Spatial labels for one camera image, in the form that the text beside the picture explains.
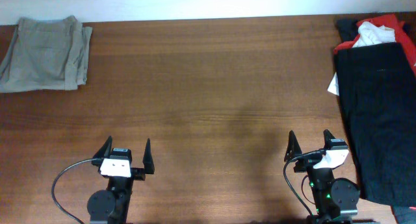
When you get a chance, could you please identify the folded beige shorts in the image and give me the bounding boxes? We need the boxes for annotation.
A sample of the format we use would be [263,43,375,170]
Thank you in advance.
[1,16,93,93]

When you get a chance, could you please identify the white garment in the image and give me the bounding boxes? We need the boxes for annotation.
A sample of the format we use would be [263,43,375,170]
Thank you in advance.
[327,21,397,96]

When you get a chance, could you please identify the black cable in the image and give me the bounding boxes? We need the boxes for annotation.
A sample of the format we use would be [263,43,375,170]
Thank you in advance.
[51,158,98,224]
[283,149,327,217]

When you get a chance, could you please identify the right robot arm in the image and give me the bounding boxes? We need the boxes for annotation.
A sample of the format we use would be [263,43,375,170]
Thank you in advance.
[283,129,360,223]

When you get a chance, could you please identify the black shorts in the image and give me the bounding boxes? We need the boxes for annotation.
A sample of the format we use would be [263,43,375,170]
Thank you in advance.
[334,43,415,206]

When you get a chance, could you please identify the left black cable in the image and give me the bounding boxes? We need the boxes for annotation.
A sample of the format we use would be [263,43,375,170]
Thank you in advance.
[51,158,98,224]

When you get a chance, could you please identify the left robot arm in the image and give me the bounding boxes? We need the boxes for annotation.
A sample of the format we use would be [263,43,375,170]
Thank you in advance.
[87,136,155,224]

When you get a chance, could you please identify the red garment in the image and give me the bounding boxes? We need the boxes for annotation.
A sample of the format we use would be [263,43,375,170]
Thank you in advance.
[333,14,415,73]

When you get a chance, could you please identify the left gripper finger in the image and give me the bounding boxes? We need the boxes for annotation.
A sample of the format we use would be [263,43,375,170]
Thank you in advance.
[93,136,112,158]
[142,138,155,175]

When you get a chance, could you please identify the right black cable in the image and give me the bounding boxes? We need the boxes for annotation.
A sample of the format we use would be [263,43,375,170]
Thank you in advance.
[283,149,327,217]

